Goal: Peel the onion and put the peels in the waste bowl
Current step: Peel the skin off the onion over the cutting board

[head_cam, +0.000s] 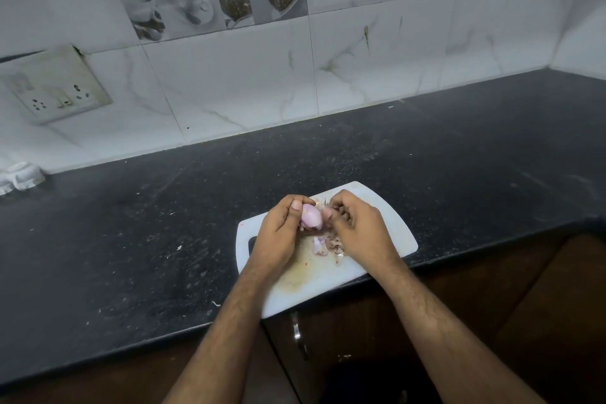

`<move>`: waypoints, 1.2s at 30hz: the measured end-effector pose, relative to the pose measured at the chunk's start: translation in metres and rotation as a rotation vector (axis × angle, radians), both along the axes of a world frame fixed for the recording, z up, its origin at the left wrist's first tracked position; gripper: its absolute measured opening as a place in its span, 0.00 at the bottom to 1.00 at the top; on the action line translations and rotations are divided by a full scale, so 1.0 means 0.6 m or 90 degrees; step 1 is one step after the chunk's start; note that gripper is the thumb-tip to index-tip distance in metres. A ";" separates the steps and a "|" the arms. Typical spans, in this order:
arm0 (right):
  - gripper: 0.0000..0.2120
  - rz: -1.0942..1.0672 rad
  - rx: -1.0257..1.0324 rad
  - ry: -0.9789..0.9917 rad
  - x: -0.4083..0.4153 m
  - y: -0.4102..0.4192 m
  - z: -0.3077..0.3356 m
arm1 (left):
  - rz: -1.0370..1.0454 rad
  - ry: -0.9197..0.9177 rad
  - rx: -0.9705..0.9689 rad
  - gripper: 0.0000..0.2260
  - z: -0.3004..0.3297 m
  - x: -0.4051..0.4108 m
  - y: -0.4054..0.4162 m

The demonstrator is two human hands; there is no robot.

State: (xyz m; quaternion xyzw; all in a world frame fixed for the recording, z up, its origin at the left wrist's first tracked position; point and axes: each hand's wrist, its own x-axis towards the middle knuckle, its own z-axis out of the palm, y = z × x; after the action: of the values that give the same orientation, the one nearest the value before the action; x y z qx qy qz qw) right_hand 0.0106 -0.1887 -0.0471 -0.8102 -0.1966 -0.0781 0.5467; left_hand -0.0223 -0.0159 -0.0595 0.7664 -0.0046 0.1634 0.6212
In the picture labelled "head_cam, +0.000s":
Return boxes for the person's left hand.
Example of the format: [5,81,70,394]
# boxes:
[245,194,317,280]

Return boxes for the person's right hand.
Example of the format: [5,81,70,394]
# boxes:
[321,189,406,284]

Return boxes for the small pink onion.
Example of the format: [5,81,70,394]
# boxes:
[300,203,324,232]

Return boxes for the onion peel scraps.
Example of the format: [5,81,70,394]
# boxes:
[311,234,345,265]

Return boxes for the white plastic cutting board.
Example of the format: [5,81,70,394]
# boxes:
[235,181,419,320]

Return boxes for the person's left forearm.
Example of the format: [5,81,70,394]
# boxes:
[163,264,276,404]

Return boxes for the person's dark trousers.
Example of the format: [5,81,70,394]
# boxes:
[321,357,444,404]

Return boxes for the metal cabinet door handle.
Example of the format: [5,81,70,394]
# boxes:
[290,312,310,362]

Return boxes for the white wall socket plate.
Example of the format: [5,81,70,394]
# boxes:
[0,44,114,126]

